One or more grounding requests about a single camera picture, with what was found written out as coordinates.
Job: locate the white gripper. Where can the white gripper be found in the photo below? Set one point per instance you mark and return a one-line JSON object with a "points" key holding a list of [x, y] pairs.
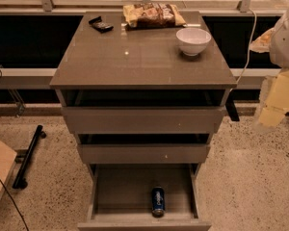
{"points": [[285, 48]]}

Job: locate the blue pepsi can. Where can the blue pepsi can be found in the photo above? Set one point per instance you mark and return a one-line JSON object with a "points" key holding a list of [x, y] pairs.
{"points": [[158, 202]]}

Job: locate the grey drawer cabinet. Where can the grey drawer cabinet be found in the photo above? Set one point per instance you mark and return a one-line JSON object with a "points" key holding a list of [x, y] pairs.
{"points": [[126, 48]]}

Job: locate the grey top drawer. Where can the grey top drawer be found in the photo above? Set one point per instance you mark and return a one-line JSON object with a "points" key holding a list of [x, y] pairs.
{"points": [[88, 120]]}

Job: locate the grey middle drawer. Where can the grey middle drawer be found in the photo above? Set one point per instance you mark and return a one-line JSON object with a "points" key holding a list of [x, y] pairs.
{"points": [[143, 154]]}

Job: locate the grey open bottom drawer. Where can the grey open bottom drawer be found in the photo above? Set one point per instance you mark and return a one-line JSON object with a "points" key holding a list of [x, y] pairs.
{"points": [[121, 199]]}

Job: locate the black cabinet leg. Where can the black cabinet leg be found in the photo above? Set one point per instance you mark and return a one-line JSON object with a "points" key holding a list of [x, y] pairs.
{"points": [[231, 109]]}

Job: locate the white bowl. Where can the white bowl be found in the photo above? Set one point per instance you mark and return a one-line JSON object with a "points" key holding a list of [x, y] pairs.
{"points": [[192, 41]]}

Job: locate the yellow brown chip bag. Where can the yellow brown chip bag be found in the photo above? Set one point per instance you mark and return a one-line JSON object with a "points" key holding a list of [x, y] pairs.
{"points": [[152, 15]]}

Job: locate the black snack packet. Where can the black snack packet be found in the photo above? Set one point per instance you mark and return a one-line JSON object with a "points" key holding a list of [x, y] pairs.
{"points": [[100, 26]]}

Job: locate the black bar with wheels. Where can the black bar with wheels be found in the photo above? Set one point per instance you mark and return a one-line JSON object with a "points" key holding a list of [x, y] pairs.
{"points": [[20, 181]]}

